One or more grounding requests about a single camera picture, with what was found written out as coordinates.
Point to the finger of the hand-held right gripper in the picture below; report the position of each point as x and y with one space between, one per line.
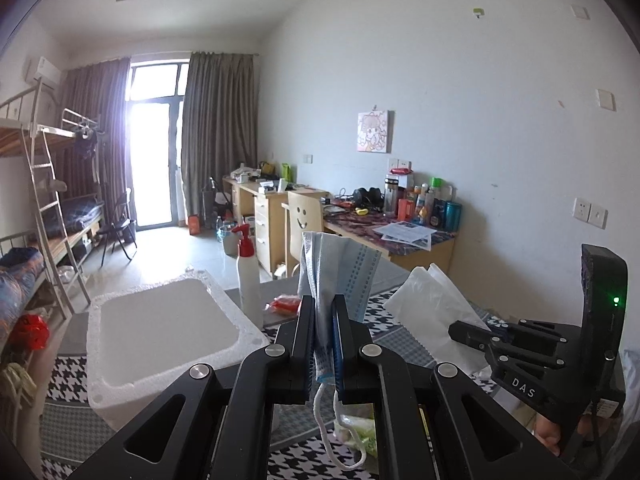
545 335
470 334

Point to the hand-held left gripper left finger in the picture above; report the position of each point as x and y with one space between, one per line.
307 345

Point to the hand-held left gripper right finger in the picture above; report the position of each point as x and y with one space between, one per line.
339 345

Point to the white plastic bag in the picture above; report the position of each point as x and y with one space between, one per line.
430 305

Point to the blue face mask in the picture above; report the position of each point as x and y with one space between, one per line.
340 270

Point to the white foam box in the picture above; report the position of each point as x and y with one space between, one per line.
165 320

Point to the person's right hand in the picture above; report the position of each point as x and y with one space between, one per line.
547 432

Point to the red snack packet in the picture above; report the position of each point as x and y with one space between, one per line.
282 306

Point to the houndstooth tablecloth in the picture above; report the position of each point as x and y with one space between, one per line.
387 322

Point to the white spray bottle red nozzle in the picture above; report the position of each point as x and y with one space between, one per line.
248 280

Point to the green plastic packet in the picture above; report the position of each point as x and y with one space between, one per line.
357 432

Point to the printed papers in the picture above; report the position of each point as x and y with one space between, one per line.
405 234

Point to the wooden chair with smiley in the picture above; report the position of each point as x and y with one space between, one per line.
305 215

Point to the wooden desk with drawers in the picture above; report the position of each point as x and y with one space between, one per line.
267 220

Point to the group of toiletry bottles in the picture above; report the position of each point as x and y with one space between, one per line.
425 205

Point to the black headphones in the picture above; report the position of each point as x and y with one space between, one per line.
367 196

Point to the orange bag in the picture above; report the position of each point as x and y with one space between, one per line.
194 225

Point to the green box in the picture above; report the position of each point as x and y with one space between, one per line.
285 171

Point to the black folding chair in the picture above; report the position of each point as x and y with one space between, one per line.
117 230

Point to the grey curtain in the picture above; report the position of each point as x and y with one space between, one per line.
220 130

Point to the glass balcony door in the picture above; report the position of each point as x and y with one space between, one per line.
155 160

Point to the dark blue bedding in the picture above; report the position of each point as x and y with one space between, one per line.
80 212

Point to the red bag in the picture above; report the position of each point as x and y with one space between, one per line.
30 332

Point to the white metal bed ladder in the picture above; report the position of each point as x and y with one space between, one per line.
47 210

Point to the blue patterned quilt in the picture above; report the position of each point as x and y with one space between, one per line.
17 280

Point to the black hanging clothing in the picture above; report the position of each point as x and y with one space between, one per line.
86 145

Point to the brown curtain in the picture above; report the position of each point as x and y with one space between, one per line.
97 110

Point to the metal bunk bed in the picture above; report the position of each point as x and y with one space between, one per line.
15 135
80 125

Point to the white air conditioner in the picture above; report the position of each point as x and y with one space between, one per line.
42 71

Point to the double white wall socket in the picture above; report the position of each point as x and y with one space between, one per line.
590 212

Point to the cartoon wall picture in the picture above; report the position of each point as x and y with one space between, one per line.
372 131

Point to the white wall plate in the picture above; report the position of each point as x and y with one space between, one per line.
605 99
580 11

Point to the green wall hook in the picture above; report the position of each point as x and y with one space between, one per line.
478 11

